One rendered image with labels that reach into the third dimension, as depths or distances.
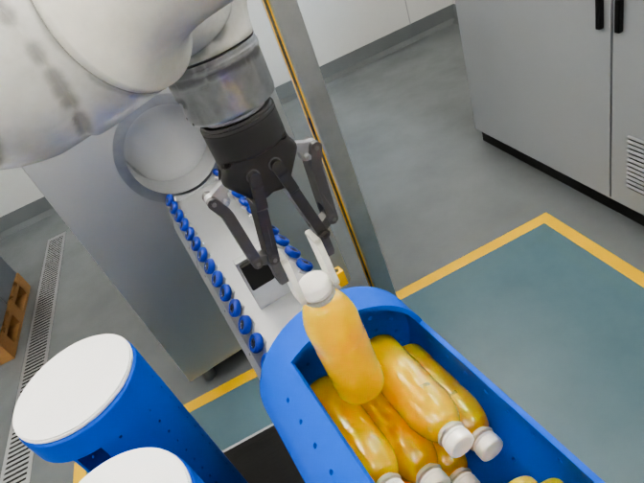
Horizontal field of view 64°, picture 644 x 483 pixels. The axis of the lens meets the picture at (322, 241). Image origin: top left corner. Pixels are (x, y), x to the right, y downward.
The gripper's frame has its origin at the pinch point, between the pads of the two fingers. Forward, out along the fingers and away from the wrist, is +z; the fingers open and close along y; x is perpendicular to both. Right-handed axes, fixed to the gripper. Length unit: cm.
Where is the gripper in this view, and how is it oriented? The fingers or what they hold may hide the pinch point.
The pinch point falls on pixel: (307, 267)
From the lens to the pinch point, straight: 59.5
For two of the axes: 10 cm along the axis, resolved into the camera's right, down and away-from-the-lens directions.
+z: 3.2, 7.6, 5.6
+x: 4.4, 4.0, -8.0
